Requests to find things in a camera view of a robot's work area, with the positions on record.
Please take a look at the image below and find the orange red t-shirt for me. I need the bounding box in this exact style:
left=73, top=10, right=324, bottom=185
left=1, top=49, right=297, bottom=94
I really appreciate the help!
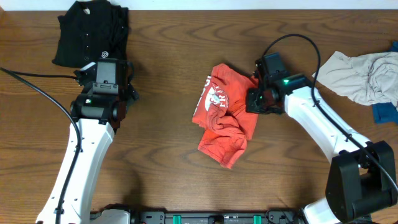
left=192, top=63, right=258, bottom=169

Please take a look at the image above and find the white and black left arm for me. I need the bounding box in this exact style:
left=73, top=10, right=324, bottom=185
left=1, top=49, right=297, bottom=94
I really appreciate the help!
left=36, top=58, right=139, bottom=223

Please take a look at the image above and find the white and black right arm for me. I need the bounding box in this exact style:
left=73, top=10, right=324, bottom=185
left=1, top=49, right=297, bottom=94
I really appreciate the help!
left=246, top=53, right=397, bottom=223

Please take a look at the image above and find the folded black shirt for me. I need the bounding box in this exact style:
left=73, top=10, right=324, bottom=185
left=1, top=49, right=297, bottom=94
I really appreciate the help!
left=52, top=1, right=129, bottom=68

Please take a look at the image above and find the beige crumpled shirt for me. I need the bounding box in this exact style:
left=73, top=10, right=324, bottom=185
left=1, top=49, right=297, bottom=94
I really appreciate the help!
left=312, top=51, right=398, bottom=108

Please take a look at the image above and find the blue cloth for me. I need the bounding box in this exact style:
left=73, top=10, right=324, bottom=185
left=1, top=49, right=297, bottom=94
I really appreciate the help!
left=371, top=41, right=397, bottom=124

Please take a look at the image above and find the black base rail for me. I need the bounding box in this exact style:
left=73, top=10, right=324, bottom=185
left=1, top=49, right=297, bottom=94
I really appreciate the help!
left=90, top=203, right=312, bottom=224

